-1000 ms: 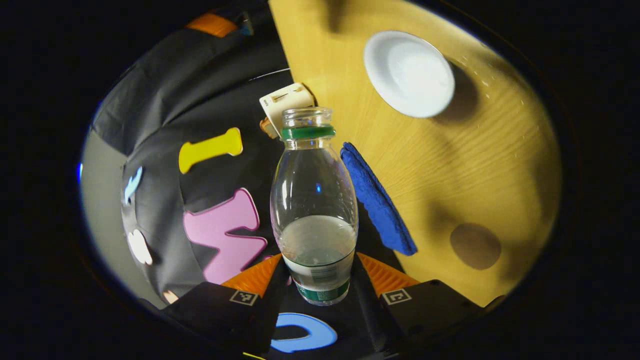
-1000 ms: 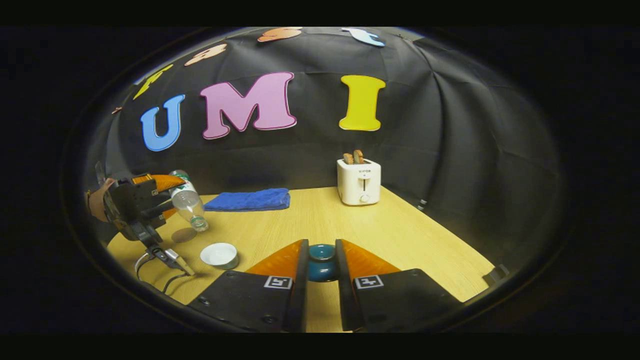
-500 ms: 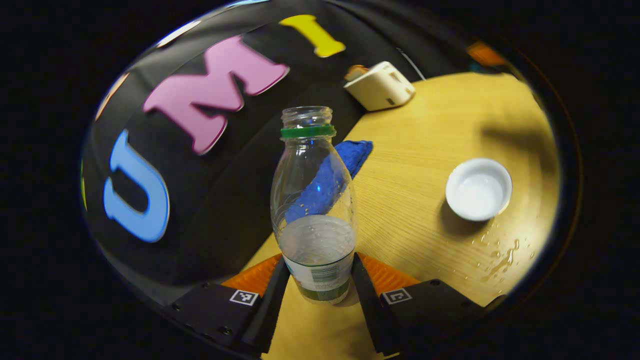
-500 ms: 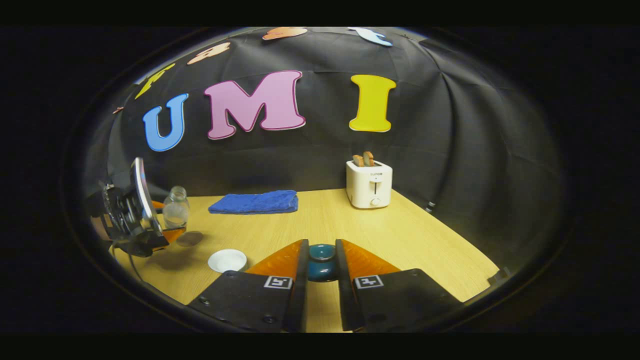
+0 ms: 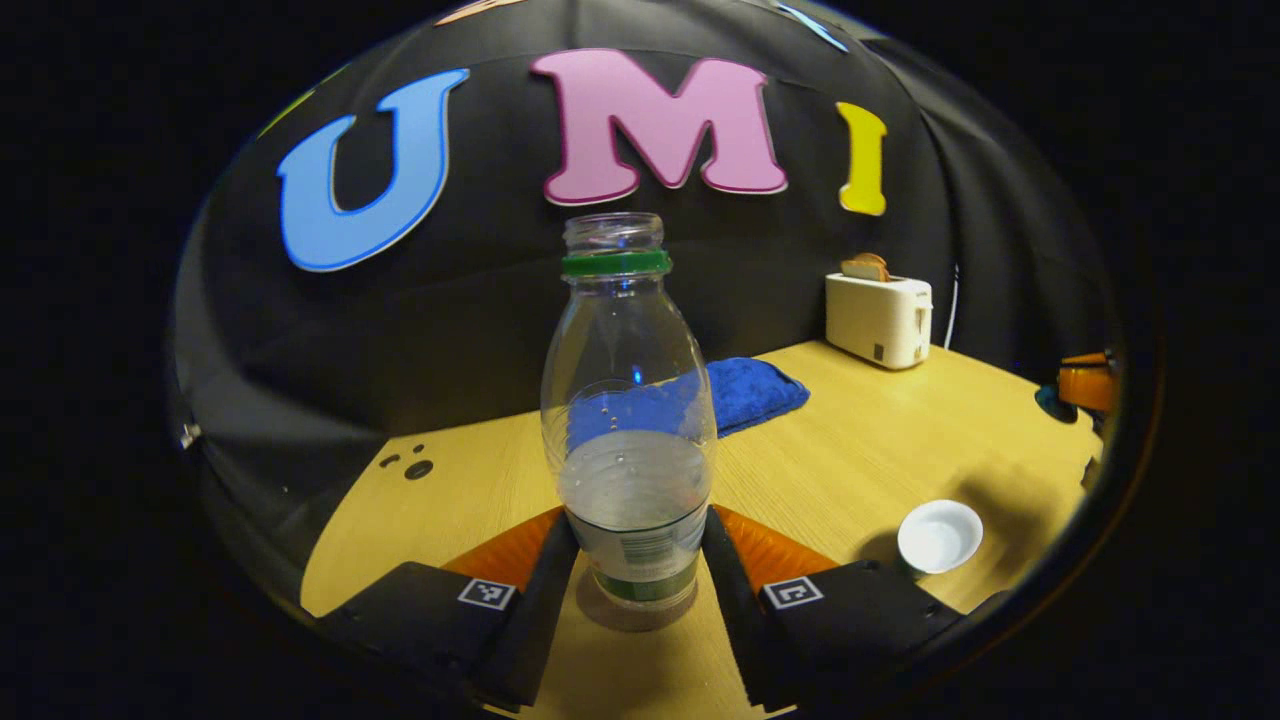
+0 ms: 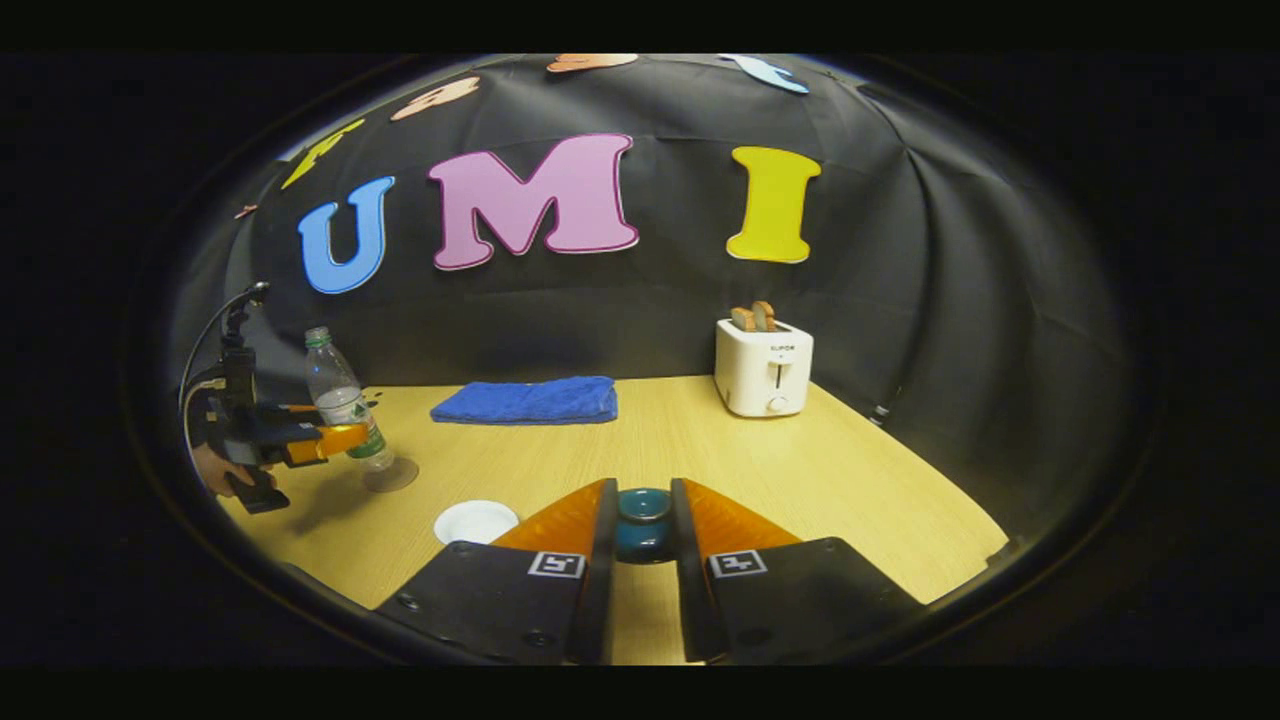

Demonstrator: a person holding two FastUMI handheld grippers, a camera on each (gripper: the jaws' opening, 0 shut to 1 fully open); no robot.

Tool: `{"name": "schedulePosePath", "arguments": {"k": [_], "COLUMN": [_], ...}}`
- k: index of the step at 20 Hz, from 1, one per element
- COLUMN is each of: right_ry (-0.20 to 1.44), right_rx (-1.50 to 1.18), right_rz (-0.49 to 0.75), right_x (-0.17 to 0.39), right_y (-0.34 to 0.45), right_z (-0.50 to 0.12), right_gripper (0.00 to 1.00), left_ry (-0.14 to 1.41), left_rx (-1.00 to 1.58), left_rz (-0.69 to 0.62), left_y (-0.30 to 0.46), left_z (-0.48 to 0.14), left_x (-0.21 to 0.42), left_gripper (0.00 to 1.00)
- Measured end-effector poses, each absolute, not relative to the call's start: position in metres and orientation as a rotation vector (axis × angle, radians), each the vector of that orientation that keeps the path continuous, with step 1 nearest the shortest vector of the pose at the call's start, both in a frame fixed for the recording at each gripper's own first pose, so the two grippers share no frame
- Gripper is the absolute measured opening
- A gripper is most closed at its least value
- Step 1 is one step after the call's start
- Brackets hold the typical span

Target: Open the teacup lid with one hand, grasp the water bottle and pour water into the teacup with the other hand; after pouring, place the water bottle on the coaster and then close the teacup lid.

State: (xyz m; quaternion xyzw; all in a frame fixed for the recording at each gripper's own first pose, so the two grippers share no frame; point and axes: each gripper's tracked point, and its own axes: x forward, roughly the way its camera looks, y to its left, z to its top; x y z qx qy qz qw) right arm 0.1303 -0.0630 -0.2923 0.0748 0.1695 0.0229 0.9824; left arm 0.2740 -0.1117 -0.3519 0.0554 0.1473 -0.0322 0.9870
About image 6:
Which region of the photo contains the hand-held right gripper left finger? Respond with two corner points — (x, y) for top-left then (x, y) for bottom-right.
(375, 477), (621, 666)

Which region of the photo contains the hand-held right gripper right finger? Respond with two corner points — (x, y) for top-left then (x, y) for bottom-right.
(668, 477), (926, 666)

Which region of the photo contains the clear plastic water bottle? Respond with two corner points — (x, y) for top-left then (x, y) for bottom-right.
(304, 326), (396, 473)

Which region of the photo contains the teal teacup lid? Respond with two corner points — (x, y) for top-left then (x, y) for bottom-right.
(613, 487), (674, 564)

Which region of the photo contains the round brown coaster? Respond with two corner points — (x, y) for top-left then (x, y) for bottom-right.
(362, 455), (420, 494)

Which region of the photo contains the blue towel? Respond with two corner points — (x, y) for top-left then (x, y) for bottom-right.
(430, 376), (619, 426)

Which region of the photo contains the white toaster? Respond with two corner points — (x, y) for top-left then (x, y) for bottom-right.
(714, 318), (815, 418)

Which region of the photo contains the black backdrop cloth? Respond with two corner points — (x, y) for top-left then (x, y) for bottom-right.
(165, 55), (1141, 541)

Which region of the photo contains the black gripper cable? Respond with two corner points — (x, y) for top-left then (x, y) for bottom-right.
(178, 282), (271, 411)

